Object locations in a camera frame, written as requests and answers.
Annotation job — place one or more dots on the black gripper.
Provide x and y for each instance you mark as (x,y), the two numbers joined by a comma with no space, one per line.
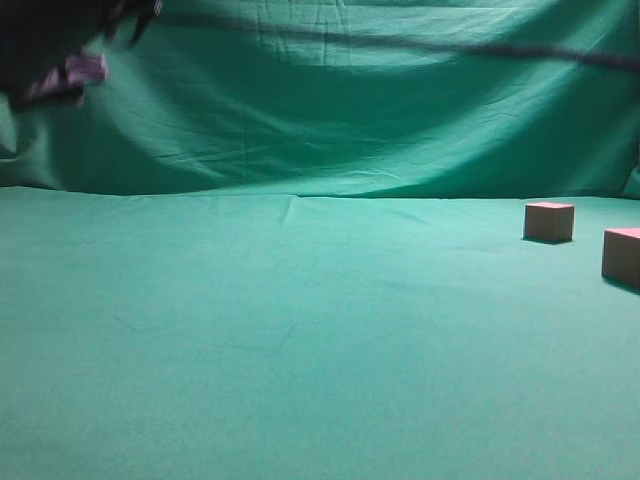
(44,59)

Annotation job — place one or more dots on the brown wooden cube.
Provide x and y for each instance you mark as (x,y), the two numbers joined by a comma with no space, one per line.
(549,222)

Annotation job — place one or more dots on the brown cube at right edge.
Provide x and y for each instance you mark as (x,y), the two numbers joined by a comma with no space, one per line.
(620,257)

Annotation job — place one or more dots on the green cloth backdrop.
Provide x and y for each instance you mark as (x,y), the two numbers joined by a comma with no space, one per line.
(282,242)

